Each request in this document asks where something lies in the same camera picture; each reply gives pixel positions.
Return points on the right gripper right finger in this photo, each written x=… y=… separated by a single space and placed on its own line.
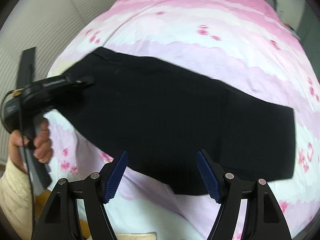
x=264 y=218

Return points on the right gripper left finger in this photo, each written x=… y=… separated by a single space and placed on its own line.
x=59 y=218

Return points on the black pants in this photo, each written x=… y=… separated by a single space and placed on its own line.
x=162 y=115

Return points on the cream sleeve left forearm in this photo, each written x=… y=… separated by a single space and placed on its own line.
x=16 y=201

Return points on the beige garment on bed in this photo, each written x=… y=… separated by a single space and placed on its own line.
x=61 y=65

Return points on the pink floral bed sheet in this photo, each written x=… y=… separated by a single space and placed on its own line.
x=240 y=42

